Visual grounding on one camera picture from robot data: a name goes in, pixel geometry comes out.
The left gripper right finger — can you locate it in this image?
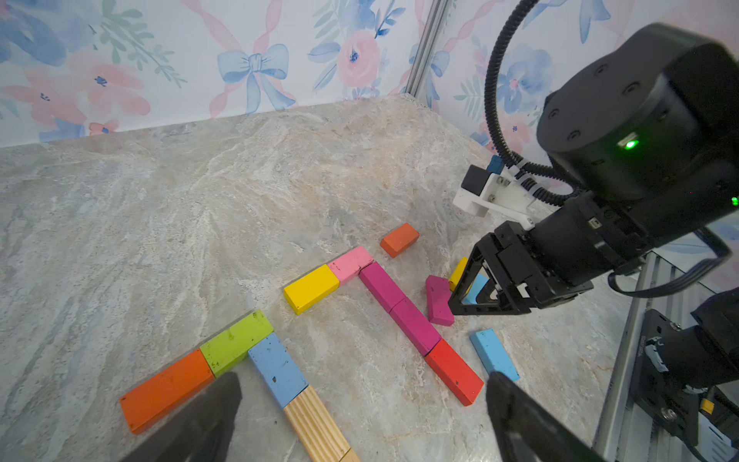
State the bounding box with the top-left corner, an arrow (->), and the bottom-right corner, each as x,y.
486,372 -> 602,461

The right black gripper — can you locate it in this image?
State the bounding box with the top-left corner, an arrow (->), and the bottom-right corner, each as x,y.
450,221 -> 594,316

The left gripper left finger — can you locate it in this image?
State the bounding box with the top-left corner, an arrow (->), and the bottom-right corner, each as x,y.
123,373 -> 242,461

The magenta block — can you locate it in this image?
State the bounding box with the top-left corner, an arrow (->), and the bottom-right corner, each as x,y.
390,298 -> 442,357
359,262 -> 406,314
425,275 -> 455,326

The yellow block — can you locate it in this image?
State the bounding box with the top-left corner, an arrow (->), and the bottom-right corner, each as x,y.
284,265 -> 341,316
448,258 -> 468,291

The orange block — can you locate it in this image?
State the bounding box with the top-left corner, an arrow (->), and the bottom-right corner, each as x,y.
380,223 -> 420,258
119,350 -> 215,435

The red block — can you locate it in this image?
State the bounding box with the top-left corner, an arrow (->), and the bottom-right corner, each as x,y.
425,339 -> 483,406

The green block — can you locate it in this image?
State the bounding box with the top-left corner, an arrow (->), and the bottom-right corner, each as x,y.
200,310 -> 273,377

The light blue block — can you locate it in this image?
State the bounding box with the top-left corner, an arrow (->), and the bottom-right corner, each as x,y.
248,333 -> 309,408

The pink block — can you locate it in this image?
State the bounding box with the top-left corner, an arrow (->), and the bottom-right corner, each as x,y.
328,246 -> 375,286

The tan block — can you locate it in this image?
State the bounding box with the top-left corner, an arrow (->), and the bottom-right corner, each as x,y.
284,386 -> 350,462

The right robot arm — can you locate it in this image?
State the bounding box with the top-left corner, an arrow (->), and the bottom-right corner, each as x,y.
450,23 -> 738,316

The blue block bottom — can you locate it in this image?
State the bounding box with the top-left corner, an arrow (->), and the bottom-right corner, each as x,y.
470,329 -> 520,382

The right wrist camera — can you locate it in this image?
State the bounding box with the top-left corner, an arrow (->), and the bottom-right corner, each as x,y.
452,162 -> 538,230

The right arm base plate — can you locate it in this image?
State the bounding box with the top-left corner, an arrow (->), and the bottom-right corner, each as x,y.
627,308 -> 739,462

